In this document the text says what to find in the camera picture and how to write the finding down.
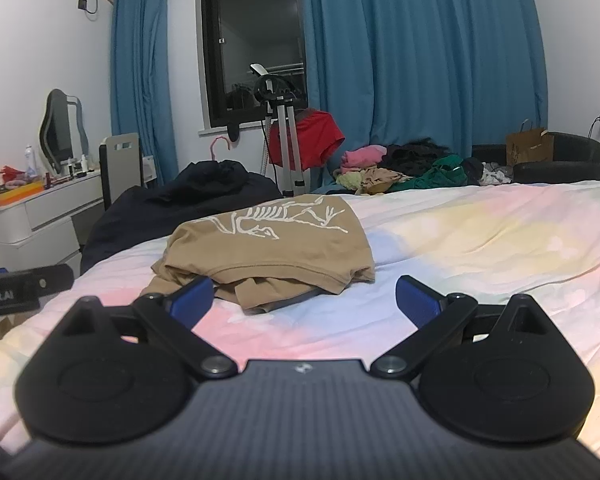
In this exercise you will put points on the orange tray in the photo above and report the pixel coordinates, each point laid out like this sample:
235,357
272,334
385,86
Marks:
15,195

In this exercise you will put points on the red shirt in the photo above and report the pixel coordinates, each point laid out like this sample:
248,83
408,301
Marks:
312,135

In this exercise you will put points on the beige garment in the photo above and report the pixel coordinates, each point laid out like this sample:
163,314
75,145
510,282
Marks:
382,177

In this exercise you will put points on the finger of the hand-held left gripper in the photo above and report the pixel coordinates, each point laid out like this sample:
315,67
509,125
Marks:
50,282

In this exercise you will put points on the tan printed t-shirt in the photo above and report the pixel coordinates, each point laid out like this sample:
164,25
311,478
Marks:
280,250

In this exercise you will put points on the dark window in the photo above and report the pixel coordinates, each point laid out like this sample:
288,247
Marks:
252,35

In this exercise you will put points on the wide blue curtain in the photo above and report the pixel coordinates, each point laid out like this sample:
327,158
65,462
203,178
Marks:
420,60

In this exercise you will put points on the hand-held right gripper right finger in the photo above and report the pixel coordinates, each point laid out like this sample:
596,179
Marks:
417,302

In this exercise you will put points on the row of cosmetic bottles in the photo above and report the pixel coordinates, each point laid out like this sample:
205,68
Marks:
72,165

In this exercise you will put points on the wavy vanity mirror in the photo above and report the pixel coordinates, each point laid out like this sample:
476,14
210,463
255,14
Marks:
57,130

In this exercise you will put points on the grey backed chair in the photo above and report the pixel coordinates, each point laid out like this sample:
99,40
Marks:
122,160

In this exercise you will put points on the white dressing table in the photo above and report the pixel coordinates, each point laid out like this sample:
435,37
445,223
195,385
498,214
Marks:
40,220

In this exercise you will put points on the clear water bottle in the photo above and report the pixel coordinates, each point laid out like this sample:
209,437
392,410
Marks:
30,160

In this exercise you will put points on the pink garment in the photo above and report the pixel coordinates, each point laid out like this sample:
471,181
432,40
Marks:
362,156

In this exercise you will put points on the pale yellow-green garment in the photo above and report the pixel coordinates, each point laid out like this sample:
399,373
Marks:
349,180

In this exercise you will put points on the black jacket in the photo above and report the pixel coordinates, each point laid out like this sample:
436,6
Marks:
155,210

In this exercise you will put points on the white patterned cloth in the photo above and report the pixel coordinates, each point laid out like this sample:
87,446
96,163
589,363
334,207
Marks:
495,174

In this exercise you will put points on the black sofa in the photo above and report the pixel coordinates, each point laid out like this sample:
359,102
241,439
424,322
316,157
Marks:
575,160

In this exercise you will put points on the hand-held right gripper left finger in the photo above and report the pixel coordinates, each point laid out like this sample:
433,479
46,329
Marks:
192,302

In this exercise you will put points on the green garment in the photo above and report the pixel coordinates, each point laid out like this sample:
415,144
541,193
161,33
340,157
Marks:
440,172

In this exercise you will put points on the brown paper bag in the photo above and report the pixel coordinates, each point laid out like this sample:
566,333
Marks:
530,145

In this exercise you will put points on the pink clothes hanger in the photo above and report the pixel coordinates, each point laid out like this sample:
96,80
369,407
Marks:
220,142

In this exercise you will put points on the wall socket with plug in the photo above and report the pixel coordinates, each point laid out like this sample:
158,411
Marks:
84,5

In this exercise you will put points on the narrow blue curtain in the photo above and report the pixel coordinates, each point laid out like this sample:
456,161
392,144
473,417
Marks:
140,70

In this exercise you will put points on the black garment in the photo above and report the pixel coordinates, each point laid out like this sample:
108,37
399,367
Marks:
415,155

